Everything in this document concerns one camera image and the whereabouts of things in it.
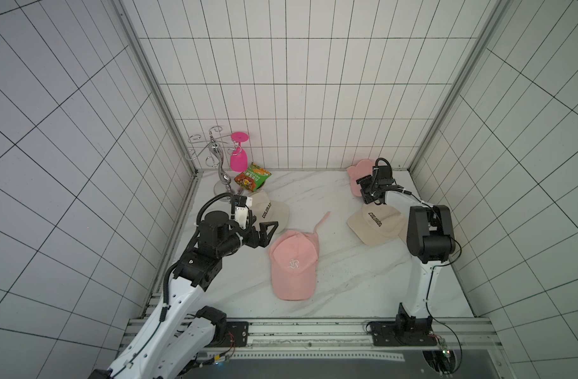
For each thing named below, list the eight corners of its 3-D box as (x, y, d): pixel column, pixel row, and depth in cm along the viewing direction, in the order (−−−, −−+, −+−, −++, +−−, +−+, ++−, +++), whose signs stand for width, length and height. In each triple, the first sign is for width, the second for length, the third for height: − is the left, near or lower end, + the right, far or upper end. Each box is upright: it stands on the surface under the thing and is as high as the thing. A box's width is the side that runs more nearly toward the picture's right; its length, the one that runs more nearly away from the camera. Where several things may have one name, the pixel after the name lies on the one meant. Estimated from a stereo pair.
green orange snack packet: (237, 188, 114) (234, 177, 107) (254, 173, 120) (252, 162, 114) (254, 198, 110) (251, 187, 103) (270, 182, 116) (269, 171, 110)
